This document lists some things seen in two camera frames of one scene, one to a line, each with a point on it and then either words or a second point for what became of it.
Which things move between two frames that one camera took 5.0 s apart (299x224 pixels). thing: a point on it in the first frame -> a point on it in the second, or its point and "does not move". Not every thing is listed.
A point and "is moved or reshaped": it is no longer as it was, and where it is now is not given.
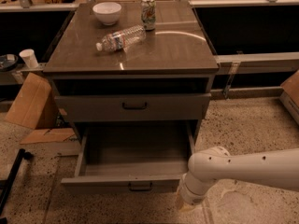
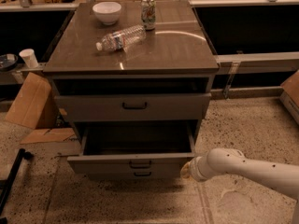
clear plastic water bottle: (122, 39) does not move
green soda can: (149, 13) does not move
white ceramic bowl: (107, 12) does not move
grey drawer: (132, 158) is moved or reshaped
